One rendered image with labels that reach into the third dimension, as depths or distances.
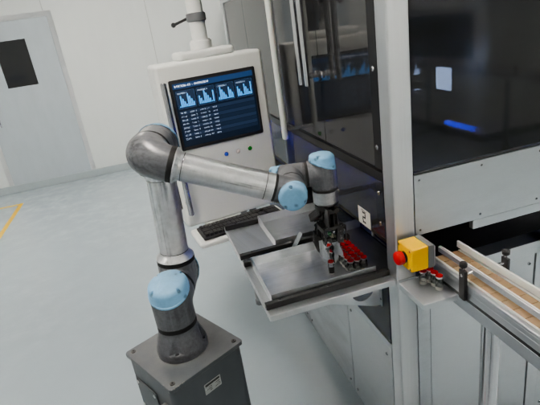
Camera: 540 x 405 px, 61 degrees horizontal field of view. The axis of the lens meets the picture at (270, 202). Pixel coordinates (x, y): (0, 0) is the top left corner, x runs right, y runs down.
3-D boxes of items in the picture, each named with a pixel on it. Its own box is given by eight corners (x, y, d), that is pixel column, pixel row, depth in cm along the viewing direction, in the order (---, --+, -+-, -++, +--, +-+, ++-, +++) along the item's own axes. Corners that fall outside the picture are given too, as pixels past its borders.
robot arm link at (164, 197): (158, 308, 141) (122, 132, 121) (167, 282, 155) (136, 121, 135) (198, 304, 141) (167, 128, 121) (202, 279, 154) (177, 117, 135)
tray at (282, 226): (333, 205, 201) (332, 198, 199) (360, 227, 177) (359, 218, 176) (258, 223, 193) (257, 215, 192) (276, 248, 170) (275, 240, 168)
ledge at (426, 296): (439, 276, 142) (439, 271, 141) (467, 297, 130) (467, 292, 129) (398, 288, 139) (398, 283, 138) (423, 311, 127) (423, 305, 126)
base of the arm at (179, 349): (176, 371, 129) (168, 342, 125) (149, 349, 139) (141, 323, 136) (218, 342, 138) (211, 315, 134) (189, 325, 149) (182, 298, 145)
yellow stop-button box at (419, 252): (419, 255, 135) (419, 234, 133) (435, 267, 129) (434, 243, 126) (397, 262, 134) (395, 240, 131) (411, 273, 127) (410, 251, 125)
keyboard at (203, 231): (274, 207, 228) (273, 202, 227) (286, 216, 215) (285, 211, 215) (196, 231, 214) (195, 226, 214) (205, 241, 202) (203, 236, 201)
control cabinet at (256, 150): (267, 191, 252) (245, 40, 223) (283, 201, 235) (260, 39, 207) (178, 216, 235) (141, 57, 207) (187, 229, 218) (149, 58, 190)
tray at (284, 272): (341, 242, 167) (341, 234, 166) (376, 276, 143) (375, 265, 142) (251, 266, 160) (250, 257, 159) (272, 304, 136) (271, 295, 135)
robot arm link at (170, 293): (151, 334, 130) (140, 293, 125) (161, 307, 142) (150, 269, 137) (194, 329, 129) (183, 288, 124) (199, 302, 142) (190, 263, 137)
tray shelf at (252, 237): (329, 205, 206) (328, 201, 205) (418, 278, 142) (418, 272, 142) (224, 231, 196) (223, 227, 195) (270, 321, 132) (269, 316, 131)
